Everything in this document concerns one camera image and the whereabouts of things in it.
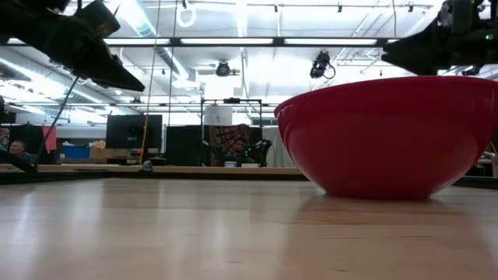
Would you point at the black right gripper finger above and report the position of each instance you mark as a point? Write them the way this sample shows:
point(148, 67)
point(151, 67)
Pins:
point(420, 54)

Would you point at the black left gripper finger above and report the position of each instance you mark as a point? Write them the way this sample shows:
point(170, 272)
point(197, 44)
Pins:
point(113, 74)

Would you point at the large red plastic bowl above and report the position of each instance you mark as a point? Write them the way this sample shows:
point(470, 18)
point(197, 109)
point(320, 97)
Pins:
point(389, 136)

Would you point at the background black robot arm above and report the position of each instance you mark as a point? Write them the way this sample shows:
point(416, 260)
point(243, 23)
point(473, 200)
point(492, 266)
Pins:
point(260, 149)

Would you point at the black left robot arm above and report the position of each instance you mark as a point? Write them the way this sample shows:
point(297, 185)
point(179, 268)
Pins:
point(31, 4)

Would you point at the large black monitor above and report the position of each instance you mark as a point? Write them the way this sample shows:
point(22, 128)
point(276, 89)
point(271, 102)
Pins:
point(134, 132)

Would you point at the cardboard box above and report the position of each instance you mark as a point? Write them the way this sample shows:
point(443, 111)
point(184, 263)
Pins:
point(109, 151)

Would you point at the blue storage bin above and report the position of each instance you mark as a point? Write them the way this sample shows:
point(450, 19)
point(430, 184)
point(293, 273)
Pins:
point(76, 151)

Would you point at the red hanging cloth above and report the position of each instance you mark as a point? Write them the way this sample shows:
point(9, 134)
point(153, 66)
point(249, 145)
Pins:
point(50, 138)

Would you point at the small grey object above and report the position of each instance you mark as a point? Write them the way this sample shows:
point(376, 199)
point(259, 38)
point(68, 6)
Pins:
point(147, 166)

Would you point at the black partition panel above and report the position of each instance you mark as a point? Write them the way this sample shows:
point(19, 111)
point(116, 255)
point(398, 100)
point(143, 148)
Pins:
point(186, 145)

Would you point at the round black ceiling device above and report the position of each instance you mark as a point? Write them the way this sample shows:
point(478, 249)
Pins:
point(223, 69)

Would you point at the white cylindrical container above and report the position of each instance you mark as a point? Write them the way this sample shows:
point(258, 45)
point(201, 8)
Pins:
point(218, 115)

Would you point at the person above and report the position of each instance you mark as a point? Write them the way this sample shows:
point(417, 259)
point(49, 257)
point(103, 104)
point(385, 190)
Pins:
point(17, 151)

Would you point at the colourful patterned cloth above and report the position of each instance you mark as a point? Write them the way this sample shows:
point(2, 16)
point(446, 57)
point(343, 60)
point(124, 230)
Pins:
point(227, 142)

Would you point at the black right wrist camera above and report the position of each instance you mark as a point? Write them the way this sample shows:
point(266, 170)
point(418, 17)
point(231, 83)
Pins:
point(465, 13)

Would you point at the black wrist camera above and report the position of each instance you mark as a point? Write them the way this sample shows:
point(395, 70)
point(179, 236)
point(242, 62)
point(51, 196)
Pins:
point(465, 13)
point(100, 19)

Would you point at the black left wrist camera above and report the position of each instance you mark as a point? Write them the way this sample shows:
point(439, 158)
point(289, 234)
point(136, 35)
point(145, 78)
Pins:
point(100, 19)

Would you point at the silver ventilation duct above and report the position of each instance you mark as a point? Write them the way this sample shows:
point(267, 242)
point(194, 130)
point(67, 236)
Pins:
point(171, 62)

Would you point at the black overhead camera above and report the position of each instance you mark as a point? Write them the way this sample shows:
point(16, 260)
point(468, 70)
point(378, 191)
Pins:
point(320, 64)

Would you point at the aluminium frame bar with light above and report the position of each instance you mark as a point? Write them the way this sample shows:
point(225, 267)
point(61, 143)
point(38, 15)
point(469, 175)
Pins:
point(229, 40)

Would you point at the black metal stand frame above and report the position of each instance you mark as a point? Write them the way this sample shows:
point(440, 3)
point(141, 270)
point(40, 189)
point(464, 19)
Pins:
point(232, 101)

